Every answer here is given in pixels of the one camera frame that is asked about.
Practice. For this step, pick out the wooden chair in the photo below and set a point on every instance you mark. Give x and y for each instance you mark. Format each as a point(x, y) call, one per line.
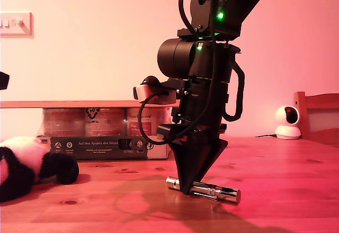
point(317, 103)

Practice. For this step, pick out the silver laser pointer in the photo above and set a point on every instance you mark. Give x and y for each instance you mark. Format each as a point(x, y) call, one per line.
point(225, 194)

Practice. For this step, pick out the wrapped jar with red label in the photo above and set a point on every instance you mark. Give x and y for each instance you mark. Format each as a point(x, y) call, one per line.
point(148, 123)

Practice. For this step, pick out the black and white panda plush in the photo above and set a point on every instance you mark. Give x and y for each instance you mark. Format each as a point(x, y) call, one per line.
point(23, 153)

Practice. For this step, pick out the white dome security camera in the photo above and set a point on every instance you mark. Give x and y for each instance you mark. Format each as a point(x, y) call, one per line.
point(287, 127)

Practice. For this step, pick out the printed cardboard tray box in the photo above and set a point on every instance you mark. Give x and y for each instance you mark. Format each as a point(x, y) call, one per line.
point(106, 147)

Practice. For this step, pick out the wrapped food jar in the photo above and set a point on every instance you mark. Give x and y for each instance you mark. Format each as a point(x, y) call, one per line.
point(63, 123)
point(106, 123)

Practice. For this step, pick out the wooden shelf board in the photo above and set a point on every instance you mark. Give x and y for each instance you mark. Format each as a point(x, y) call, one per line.
point(66, 104)

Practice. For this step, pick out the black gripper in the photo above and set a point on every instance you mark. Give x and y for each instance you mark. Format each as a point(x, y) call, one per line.
point(204, 103)

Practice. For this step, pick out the white wall light switch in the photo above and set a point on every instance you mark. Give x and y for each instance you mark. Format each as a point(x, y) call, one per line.
point(25, 25)

